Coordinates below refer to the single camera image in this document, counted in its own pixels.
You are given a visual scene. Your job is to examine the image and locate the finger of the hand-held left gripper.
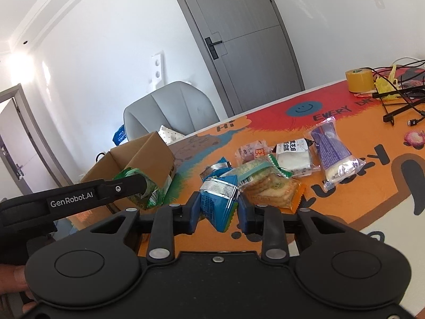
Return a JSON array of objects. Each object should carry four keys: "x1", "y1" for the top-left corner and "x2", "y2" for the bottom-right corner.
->
[{"x1": 104, "y1": 174, "x2": 149, "y2": 204}]

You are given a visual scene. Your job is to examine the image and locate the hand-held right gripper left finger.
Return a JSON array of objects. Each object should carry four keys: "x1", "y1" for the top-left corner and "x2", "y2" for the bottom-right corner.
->
[{"x1": 90, "y1": 193, "x2": 203, "y2": 264}]

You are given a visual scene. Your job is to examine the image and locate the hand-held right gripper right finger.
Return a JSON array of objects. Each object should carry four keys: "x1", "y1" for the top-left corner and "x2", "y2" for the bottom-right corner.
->
[{"x1": 237, "y1": 194, "x2": 349, "y2": 262}]

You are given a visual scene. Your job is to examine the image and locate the blue snack packet silver band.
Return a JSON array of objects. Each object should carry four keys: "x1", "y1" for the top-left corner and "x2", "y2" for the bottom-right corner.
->
[
  {"x1": 198, "y1": 176, "x2": 240, "y2": 233},
  {"x1": 199, "y1": 157, "x2": 238, "y2": 182}
]

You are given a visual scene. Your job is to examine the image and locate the green snack packet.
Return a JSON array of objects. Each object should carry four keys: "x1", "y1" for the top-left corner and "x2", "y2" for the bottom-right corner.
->
[{"x1": 114, "y1": 167, "x2": 173, "y2": 211}]

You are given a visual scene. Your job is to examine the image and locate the cardboard box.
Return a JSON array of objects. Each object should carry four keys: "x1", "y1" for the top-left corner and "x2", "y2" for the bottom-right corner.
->
[{"x1": 66, "y1": 131, "x2": 177, "y2": 231}]

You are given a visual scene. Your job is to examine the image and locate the person's left hand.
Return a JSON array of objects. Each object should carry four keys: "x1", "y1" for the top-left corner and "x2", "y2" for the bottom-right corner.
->
[{"x1": 0, "y1": 264, "x2": 36, "y2": 316}]

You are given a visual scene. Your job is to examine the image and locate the orange edged cracker packet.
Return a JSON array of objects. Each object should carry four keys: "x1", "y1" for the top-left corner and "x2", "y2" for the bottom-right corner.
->
[{"x1": 244, "y1": 174, "x2": 308, "y2": 214}]

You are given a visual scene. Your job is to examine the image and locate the green striped cracker packet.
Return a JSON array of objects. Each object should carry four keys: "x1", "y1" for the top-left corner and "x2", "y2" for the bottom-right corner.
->
[{"x1": 232, "y1": 157, "x2": 293, "y2": 190}]

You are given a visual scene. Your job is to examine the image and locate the pink pastry packet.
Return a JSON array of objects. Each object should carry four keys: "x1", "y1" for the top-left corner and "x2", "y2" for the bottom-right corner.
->
[{"x1": 235, "y1": 140, "x2": 271, "y2": 165}]

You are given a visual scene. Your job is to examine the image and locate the white dotted pillow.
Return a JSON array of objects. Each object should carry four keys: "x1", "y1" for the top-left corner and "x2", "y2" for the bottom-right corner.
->
[{"x1": 158, "y1": 124, "x2": 185, "y2": 145}]

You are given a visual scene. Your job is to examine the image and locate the white side door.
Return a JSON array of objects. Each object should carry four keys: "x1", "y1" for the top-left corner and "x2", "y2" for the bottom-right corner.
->
[{"x1": 0, "y1": 85, "x2": 72, "y2": 203}]

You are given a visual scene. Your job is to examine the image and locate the white and black snack packet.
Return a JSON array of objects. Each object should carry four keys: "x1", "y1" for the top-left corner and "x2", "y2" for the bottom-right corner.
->
[{"x1": 272, "y1": 138, "x2": 321, "y2": 177}]

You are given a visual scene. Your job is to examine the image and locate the grey chair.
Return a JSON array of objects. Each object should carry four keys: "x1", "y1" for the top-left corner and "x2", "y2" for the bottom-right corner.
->
[{"x1": 123, "y1": 81, "x2": 220, "y2": 147}]

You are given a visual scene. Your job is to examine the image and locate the purple and white snack packet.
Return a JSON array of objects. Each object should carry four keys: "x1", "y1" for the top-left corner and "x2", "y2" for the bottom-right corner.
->
[{"x1": 310, "y1": 122, "x2": 366, "y2": 191}]

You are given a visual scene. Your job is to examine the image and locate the colourful printed table mat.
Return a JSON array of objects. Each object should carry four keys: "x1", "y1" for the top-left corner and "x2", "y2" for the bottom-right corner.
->
[{"x1": 66, "y1": 68, "x2": 425, "y2": 266}]

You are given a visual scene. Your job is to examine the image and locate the grey door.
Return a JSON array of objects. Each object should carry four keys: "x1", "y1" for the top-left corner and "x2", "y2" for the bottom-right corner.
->
[{"x1": 164, "y1": 0, "x2": 306, "y2": 118}]

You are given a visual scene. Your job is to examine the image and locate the yellow tape roll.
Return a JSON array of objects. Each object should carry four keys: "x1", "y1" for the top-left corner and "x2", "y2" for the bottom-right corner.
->
[{"x1": 345, "y1": 68, "x2": 376, "y2": 94}]

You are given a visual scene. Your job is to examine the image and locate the pink charm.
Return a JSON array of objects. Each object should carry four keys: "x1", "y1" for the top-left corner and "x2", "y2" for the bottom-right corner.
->
[{"x1": 403, "y1": 130, "x2": 425, "y2": 147}]

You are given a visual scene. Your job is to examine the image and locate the yellow plastic bag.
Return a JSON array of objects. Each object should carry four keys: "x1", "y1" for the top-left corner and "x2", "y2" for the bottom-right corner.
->
[{"x1": 373, "y1": 65, "x2": 404, "y2": 100}]

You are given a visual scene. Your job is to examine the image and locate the white wall plate with holes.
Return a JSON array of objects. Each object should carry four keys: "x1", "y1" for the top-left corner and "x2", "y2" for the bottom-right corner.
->
[{"x1": 148, "y1": 51, "x2": 165, "y2": 90}]

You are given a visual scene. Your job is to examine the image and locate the black door handle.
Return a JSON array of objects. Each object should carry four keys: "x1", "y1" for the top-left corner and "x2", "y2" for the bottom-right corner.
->
[{"x1": 205, "y1": 36, "x2": 223, "y2": 60}]

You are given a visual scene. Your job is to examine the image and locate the black plug cable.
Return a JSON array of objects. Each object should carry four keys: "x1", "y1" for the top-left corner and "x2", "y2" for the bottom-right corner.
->
[{"x1": 407, "y1": 101, "x2": 425, "y2": 128}]

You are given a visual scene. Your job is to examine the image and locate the black wire stand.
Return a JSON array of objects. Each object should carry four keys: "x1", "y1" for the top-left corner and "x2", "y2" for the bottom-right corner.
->
[{"x1": 372, "y1": 86, "x2": 425, "y2": 125}]

